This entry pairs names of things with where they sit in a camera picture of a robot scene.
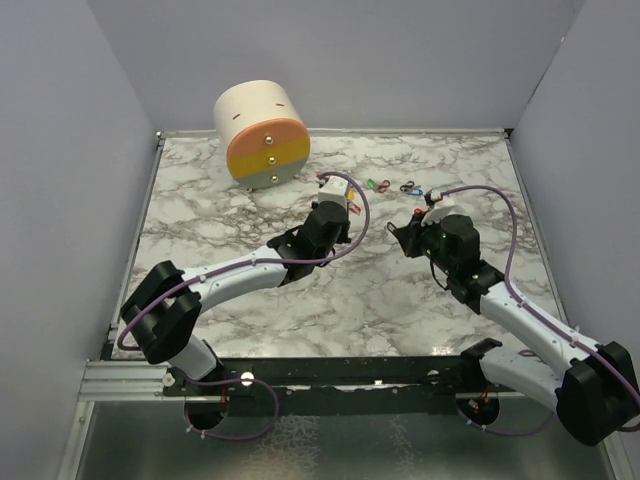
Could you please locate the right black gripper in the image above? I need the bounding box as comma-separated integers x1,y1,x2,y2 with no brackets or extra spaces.
394,210,456,276

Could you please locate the black S carabiner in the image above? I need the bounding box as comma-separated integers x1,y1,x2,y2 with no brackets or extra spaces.
399,181,415,193

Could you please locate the red S carabiner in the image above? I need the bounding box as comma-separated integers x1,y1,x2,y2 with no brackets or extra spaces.
376,180,390,193

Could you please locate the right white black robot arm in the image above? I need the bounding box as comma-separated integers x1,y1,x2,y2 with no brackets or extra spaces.
386,211,639,446

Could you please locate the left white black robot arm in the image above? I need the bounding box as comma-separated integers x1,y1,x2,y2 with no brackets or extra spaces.
118,200,351,395

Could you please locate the round three-drawer storage box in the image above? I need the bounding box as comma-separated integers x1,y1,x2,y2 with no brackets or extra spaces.
213,80,311,190

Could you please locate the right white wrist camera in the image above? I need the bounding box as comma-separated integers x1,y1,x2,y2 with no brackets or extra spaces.
420,189,456,226

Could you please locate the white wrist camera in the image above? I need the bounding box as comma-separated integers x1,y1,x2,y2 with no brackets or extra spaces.
317,176,350,210
420,189,456,226

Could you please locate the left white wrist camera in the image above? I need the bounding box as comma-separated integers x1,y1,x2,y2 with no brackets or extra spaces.
317,176,350,210

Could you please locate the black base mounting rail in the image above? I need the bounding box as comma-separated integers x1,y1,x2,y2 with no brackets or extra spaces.
163,355,506,417

